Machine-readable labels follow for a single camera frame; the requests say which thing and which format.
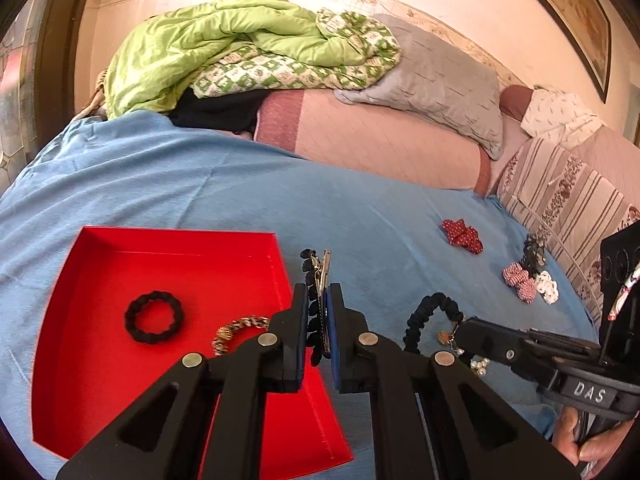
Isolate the person's right hand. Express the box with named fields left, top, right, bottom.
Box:
left=552, top=404, right=637, bottom=470

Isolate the pink checkered scrunchie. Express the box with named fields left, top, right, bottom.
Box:
left=502, top=262, right=541, bottom=306

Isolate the light green blanket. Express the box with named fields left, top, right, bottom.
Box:
left=105, top=0, right=371, bottom=118

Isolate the mauve cushion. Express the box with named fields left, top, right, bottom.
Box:
left=500, top=85, right=536, bottom=136

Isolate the black braided hair tie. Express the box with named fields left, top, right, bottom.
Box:
left=124, top=291, right=176, bottom=345

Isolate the grey pillow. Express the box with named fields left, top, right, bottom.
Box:
left=334, top=14, right=505, bottom=161

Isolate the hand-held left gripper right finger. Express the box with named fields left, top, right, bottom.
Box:
left=325, top=282, right=583, bottom=480

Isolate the framed wall picture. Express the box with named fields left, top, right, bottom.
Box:
left=505, top=0, right=613, bottom=103

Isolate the red dotted scrunchie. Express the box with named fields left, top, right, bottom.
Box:
left=441, top=218, right=484, bottom=255

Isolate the dark grey scrunchie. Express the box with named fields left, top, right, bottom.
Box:
left=521, top=234, right=547, bottom=273

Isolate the black ruffled hair clip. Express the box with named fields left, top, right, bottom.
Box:
left=299, top=247, right=333, bottom=367

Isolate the red tray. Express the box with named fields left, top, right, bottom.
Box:
left=31, top=226, right=355, bottom=463

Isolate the stained glass door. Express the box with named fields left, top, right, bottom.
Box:
left=0, top=0, right=101, bottom=196

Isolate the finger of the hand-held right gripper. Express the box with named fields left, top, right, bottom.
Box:
left=457, top=317, right=601, bottom=383

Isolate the red white patterned strap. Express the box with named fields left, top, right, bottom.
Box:
left=607, top=267, right=640, bottom=321

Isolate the black cloth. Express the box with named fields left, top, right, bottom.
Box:
left=169, top=89, right=273, bottom=136

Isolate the pink bolster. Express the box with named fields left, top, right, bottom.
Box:
left=254, top=89, right=493, bottom=196

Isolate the white flower scrunchie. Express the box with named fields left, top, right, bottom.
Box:
left=534, top=270, right=560, bottom=305

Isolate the striped floral cushion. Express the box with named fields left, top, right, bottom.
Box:
left=495, top=135, right=640, bottom=326

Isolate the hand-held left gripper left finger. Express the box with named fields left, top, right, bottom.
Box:
left=56, top=283, right=309, bottom=480

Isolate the green patterned quilt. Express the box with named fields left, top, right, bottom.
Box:
left=192, top=8, right=403, bottom=100

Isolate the white patterned cloth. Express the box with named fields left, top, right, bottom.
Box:
left=520, top=87, right=603, bottom=150

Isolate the black scrunchie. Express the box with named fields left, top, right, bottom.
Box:
left=406, top=292, right=468, bottom=356

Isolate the pink quilted cover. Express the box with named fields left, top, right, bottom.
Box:
left=572, top=125, right=640, bottom=196

